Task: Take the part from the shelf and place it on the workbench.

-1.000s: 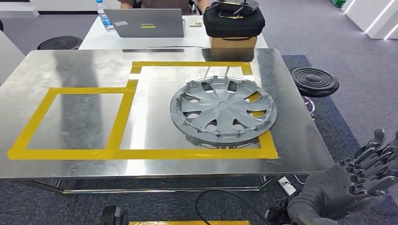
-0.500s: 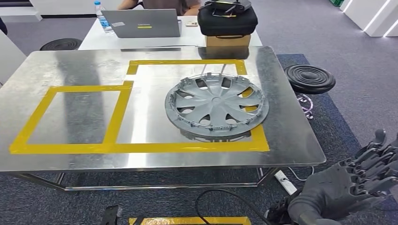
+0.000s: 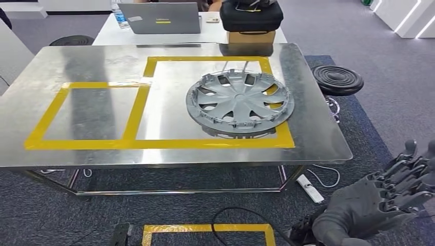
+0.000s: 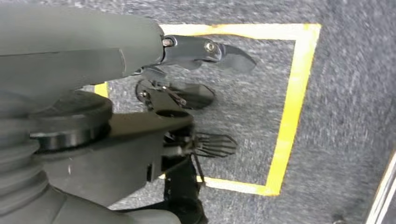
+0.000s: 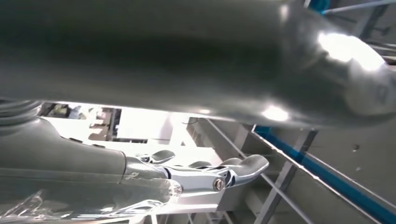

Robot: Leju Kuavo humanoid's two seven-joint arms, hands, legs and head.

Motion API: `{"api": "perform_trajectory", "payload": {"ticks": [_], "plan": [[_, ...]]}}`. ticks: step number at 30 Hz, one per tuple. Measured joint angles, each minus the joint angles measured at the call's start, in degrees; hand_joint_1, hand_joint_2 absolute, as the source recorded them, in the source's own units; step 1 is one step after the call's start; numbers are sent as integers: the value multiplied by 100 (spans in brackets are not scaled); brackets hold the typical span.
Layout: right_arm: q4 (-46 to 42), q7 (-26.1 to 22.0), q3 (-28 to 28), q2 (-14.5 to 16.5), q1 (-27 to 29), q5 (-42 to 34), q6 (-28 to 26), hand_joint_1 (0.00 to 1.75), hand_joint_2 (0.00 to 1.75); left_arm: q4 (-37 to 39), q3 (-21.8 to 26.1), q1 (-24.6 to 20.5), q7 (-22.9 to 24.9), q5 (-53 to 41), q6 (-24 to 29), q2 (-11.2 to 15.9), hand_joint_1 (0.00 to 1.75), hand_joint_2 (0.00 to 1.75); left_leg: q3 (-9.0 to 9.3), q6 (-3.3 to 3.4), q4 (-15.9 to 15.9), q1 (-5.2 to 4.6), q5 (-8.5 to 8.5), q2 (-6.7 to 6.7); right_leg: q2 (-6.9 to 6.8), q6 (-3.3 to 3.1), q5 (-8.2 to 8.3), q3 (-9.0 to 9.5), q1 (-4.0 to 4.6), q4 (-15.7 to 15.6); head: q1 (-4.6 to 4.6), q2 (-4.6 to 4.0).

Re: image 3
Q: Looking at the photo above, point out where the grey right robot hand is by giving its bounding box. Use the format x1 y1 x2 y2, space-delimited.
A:
312 139 435 246

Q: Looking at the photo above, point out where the grey plastic wheel cover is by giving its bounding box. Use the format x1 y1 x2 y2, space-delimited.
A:
186 69 295 132

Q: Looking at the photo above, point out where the yellow tape on workbench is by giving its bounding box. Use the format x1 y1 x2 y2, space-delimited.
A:
24 56 295 151

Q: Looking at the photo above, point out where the steel workbench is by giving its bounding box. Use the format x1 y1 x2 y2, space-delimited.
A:
0 43 353 197

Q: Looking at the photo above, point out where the white power strip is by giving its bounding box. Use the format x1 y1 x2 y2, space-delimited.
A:
296 174 325 203

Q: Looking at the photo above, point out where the black ribbed round stool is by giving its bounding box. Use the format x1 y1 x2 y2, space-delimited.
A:
311 65 364 123
49 35 95 47

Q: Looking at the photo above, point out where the yellow floor tape square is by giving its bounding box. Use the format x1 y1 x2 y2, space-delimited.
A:
141 223 276 246

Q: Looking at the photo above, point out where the white lit partition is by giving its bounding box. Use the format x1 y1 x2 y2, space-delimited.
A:
369 0 435 39

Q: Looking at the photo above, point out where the brown cardboard box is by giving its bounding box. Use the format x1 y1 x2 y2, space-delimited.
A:
227 30 276 45

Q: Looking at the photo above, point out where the black carry case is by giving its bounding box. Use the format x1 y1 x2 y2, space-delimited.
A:
220 0 284 33

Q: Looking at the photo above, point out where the grey laptop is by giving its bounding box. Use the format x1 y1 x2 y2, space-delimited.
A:
117 3 202 35

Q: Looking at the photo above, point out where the white table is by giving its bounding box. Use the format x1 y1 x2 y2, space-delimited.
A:
92 12 288 46

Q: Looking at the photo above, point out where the clear water bottle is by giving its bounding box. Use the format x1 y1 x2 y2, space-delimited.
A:
111 0 131 30

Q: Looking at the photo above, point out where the dark seat back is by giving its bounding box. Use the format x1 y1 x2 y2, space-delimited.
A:
0 8 12 30

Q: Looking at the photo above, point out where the white floor cable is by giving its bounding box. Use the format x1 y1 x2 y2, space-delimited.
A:
41 169 93 178
306 165 341 189

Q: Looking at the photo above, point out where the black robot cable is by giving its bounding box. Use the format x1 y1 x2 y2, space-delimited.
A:
211 207 296 246

